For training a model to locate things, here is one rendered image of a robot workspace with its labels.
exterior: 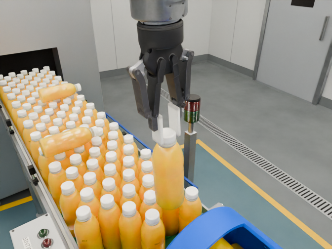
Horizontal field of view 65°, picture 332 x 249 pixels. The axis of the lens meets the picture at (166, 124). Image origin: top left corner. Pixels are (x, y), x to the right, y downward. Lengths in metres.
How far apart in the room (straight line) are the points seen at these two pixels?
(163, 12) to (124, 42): 4.54
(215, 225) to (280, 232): 1.72
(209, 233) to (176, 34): 0.38
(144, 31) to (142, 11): 0.03
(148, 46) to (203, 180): 2.17
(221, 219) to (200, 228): 0.05
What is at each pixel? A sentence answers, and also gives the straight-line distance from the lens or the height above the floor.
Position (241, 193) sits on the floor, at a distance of 2.47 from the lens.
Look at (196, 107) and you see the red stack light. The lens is 1.02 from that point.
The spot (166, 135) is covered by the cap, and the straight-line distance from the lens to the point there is 0.53.
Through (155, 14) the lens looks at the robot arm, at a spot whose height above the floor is 1.63.
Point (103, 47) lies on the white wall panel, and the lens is 4.83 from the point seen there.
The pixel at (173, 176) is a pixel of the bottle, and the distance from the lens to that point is 0.58.
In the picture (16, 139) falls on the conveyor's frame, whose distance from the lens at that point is 1.64.
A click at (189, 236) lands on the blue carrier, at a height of 1.23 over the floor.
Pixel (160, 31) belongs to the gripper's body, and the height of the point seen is 1.60.
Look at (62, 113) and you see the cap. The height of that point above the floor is 1.10.
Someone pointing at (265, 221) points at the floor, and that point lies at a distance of 2.31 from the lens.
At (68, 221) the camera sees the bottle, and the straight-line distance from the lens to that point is 0.95.
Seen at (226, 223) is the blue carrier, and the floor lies 1.23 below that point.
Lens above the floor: 1.68
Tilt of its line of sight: 30 degrees down
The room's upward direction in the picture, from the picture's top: straight up
